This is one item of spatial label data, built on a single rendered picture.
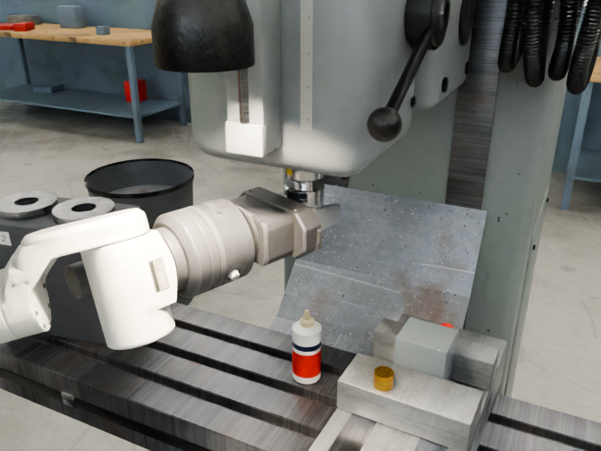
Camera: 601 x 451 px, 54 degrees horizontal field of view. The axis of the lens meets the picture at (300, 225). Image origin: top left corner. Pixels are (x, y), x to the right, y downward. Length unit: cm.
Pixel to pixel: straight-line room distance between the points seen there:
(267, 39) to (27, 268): 28
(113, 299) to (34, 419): 189
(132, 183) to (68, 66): 417
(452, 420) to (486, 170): 47
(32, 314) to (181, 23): 29
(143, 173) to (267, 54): 246
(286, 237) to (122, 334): 19
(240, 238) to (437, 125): 51
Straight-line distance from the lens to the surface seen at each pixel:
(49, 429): 237
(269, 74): 54
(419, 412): 67
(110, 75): 666
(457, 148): 101
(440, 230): 104
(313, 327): 81
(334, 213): 69
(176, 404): 84
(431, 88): 72
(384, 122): 51
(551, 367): 267
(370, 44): 55
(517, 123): 99
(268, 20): 54
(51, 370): 95
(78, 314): 97
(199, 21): 41
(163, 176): 296
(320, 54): 55
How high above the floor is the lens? 151
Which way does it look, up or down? 24 degrees down
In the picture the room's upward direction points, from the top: straight up
